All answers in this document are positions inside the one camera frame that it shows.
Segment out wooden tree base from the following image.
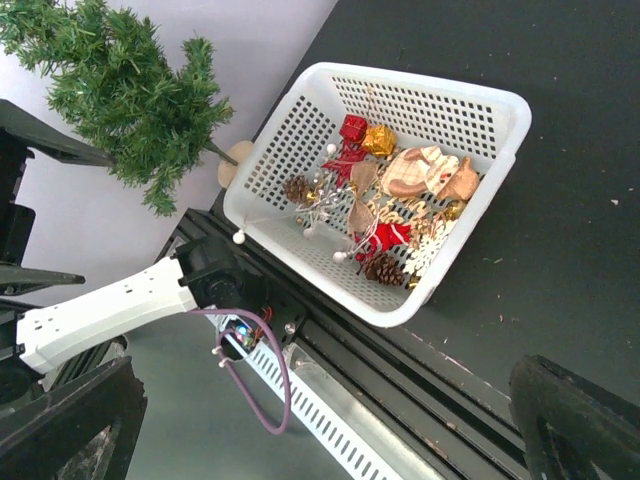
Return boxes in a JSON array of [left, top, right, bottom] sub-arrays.
[[216, 140, 256, 190]]

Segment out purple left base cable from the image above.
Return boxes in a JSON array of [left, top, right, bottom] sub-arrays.
[[189, 307, 293, 436]]

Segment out white ball light string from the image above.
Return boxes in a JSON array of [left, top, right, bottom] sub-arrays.
[[232, 143, 376, 264]]

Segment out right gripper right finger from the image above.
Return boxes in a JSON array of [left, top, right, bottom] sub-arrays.
[[509, 355, 639, 479]]

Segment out gold gift box ornament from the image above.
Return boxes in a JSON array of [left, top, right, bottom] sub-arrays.
[[361, 125, 397, 157]]

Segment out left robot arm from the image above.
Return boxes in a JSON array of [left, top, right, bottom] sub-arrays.
[[16, 238, 243, 375]]

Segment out red star ornament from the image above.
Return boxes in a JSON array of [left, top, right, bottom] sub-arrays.
[[321, 141, 367, 187]]

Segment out wooden merry christmas sign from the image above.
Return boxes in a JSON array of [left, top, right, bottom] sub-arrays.
[[365, 193, 442, 243]]

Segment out burlap bow ornament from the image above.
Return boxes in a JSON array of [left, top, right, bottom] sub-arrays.
[[347, 161, 378, 235]]

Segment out black aluminium rail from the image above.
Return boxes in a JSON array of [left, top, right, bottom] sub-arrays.
[[171, 208, 530, 479]]

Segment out brown pine cone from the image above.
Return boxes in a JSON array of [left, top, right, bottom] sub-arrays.
[[282, 175, 312, 205], [362, 252, 405, 286]]

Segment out white wooden snowflake ornament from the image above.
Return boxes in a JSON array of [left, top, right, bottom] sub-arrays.
[[403, 220, 457, 277]]

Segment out red poinsettia ornament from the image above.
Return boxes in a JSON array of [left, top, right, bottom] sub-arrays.
[[355, 223, 411, 262]]

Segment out small green christmas tree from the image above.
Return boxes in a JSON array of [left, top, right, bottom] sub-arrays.
[[1, 1, 234, 216]]

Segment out white slotted cable duct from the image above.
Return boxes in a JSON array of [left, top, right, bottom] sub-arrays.
[[204, 312, 446, 480]]

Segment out white plastic basket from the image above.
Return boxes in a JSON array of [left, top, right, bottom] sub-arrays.
[[224, 62, 532, 328]]

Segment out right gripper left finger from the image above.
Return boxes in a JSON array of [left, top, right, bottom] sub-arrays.
[[1, 356, 148, 479]]

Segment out red gift box ornament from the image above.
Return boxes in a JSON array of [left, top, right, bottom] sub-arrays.
[[339, 114, 368, 144]]

